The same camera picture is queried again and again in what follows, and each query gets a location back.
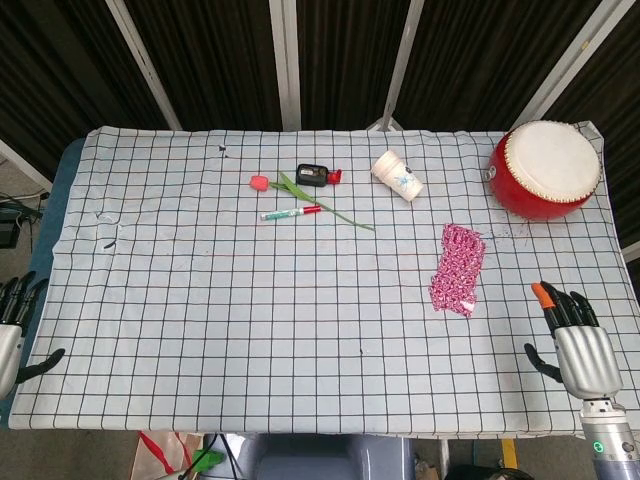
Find green plastic object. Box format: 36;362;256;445
191;448;225;474

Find red drum with white skin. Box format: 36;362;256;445
482;120;603;222

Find white paper cup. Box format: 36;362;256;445
370;150;425;203

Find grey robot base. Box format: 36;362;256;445
238;433;417;480

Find artificial red tulip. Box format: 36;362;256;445
249;171;377;234

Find white partition post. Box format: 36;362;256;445
268;0;303;131
104;0;183;131
508;0;629;134
0;138;54;195
367;0;427;133

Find checked white tablecloth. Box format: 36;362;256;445
7;119;640;441

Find pink knitted cloth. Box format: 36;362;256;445
428;223;488;307

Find red white bag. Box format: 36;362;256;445
130;431;204;480

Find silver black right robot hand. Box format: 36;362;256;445
523;281;624;400

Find green red marker pen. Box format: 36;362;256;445
259;204;323;222

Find black device with cables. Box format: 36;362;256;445
0;192;46;251

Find black ink bottle red cap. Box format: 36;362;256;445
295;163;345;188

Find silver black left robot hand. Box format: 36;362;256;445
0;272;67;401

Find black cable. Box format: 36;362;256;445
178;433;242;480

